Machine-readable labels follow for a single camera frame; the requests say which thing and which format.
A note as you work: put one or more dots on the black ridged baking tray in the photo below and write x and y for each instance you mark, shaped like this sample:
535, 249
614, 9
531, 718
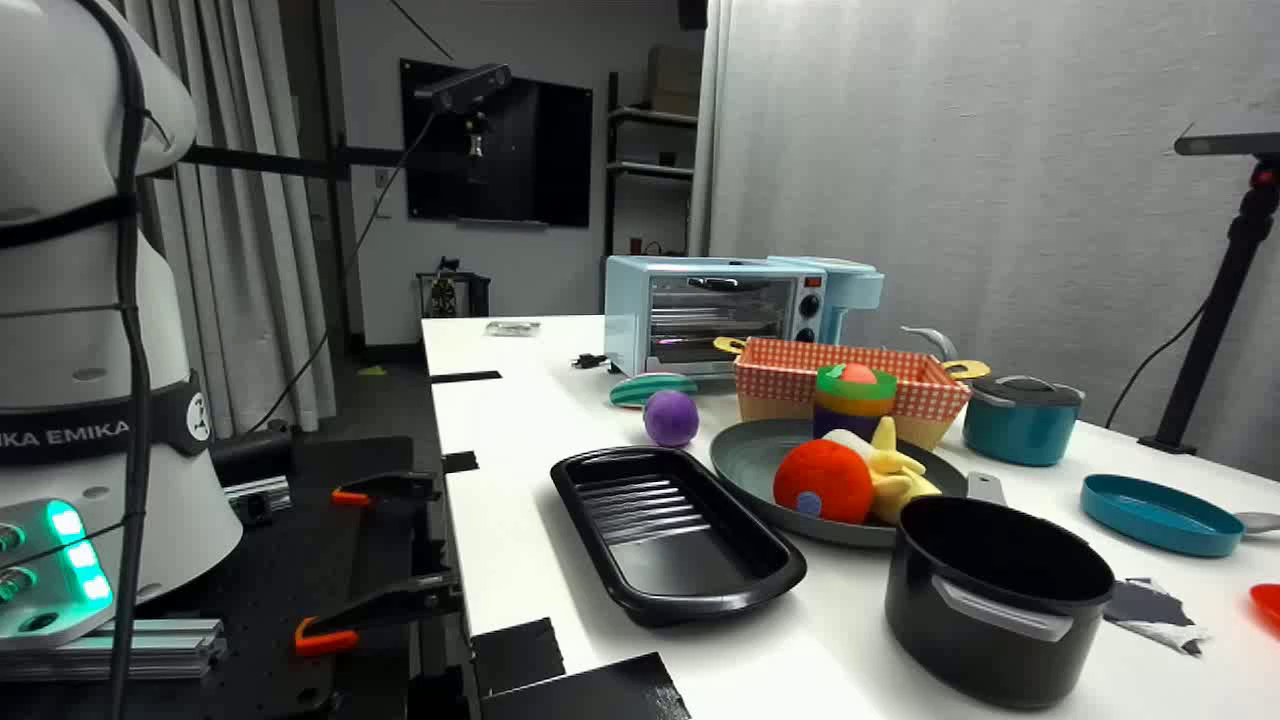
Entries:
665, 535

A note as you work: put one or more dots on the yellow white plush toy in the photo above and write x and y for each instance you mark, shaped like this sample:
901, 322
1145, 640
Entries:
906, 485

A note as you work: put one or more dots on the black robot mounting stand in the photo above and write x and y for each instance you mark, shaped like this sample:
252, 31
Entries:
267, 561

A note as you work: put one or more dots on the red checkered basket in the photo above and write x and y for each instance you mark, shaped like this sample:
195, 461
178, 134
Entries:
801, 384

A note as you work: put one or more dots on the black flat panel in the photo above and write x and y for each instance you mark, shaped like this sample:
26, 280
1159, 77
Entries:
585, 695
513, 656

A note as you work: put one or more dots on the light blue toy oven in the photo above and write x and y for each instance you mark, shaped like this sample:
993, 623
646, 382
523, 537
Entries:
640, 305

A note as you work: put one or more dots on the red orange plush ball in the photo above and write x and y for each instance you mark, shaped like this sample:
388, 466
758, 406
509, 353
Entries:
823, 473

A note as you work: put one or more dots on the black table bracket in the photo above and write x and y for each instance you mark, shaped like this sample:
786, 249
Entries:
460, 461

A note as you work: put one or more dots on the cardboard box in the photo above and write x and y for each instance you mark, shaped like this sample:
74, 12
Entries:
674, 81

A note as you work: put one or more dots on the dark wall shelf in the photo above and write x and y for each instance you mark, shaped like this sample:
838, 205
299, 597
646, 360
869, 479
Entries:
652, 169

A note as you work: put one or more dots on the purple ball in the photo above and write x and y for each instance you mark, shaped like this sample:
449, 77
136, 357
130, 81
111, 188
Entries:
669, 418

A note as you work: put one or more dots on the black tripod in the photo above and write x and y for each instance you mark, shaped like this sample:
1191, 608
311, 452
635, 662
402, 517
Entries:
1193, 394

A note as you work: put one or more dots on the black horizontal bar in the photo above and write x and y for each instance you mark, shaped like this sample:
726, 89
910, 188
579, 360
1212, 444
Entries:
267, 163

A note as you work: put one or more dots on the green teal small plate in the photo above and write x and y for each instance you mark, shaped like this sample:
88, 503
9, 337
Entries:
640, 394

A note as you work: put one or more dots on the black camera on tripod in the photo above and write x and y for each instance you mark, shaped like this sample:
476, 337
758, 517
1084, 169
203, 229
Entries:
1225, 145

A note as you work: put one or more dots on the grey round plate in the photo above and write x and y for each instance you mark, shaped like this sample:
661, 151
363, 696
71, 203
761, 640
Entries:
754, 466

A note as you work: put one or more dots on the small dark cart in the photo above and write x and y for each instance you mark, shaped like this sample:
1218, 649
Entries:
454, 288

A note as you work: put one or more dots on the small black object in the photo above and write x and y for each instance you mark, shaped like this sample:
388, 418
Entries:
588, 360

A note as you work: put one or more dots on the blue teal plate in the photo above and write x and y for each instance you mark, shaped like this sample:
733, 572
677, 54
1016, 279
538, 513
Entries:
1163, 521

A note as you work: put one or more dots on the multicoloured toy ball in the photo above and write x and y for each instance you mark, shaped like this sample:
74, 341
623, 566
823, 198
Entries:
859, 384

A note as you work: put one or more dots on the aluminium rail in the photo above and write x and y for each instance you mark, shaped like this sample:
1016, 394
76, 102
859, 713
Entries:
163, 649

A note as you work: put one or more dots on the black clamp orange tip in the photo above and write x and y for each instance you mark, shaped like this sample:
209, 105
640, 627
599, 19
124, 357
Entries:
394, 489
385, 605

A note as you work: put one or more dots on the red plate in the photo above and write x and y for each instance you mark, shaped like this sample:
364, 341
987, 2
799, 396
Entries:
1270, 608

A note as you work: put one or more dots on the black stereo camera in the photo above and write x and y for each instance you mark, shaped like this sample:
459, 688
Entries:
464, 81

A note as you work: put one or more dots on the small yellow toy item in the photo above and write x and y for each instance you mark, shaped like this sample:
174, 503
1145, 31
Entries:
971, 369
728, 346

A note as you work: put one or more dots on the black wall screen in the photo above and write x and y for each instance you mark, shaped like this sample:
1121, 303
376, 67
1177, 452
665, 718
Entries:
535, 163

